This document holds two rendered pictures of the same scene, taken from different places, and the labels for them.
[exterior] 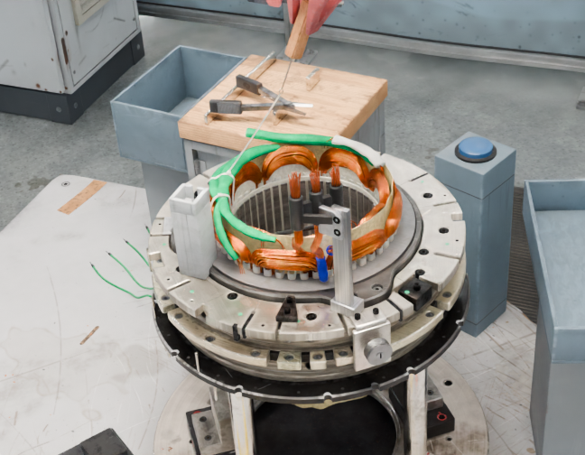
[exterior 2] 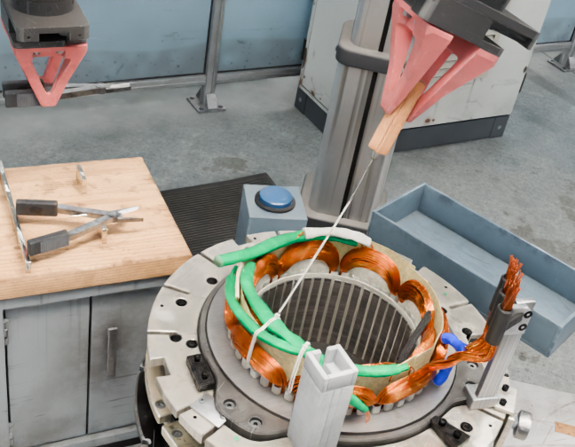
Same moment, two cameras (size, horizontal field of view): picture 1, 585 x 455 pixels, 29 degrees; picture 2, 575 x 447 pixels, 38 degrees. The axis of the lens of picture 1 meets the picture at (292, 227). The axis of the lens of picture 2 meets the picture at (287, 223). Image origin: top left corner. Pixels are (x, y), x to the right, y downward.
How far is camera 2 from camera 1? 0.87 m
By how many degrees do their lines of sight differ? 48
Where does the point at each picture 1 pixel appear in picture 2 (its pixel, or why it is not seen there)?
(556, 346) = (556, 341)
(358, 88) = (129, 175)
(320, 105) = (117, 204)
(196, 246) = (339, 419)
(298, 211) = (508, 323)
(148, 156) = not seen: outside the picture
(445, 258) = (463, 308)
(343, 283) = (497, 375)
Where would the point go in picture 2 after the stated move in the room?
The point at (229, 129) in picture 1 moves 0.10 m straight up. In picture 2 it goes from (62, 268) to (63, 181)
